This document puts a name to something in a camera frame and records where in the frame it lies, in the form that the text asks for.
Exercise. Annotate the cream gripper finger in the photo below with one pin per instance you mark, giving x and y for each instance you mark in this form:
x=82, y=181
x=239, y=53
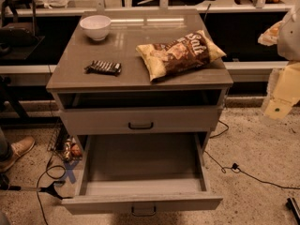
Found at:
x=270, y=36

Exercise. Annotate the padded gripper body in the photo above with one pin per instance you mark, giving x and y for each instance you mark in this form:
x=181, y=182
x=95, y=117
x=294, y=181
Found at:
x=290, y=39

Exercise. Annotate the brown chip bag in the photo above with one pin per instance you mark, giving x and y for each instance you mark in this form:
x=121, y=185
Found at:
x=194, y=50

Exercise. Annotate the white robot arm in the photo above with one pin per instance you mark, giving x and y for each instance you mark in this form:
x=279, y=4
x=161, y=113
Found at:
x=288, y=45

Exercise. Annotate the grey drawer cabinet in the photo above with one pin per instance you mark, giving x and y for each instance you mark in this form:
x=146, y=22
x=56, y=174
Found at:
x=72, y=88

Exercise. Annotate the open bottom drawer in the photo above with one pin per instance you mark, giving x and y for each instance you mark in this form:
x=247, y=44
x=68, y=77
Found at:
x=142, y=174

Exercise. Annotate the black object floor corner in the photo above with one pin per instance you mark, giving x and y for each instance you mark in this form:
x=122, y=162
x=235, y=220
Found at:
x=293, y=206

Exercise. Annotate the white ceramic bowl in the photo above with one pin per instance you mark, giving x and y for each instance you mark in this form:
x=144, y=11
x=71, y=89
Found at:
x=96, y=27

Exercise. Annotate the dark striped candy bar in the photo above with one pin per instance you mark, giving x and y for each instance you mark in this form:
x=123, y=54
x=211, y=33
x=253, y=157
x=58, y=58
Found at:
x=104, y=68

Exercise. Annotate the black chair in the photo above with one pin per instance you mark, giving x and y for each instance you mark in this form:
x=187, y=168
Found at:
x=17, y=39

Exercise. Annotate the black grabber tool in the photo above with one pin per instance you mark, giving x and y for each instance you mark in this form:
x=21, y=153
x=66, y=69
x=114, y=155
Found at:
x=49, y=189

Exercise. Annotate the tan shoe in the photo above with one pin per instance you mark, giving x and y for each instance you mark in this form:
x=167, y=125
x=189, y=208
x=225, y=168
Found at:
x=10, y=153

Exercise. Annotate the wire basket with cans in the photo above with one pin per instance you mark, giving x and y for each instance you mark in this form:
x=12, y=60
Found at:
x=64, y=145

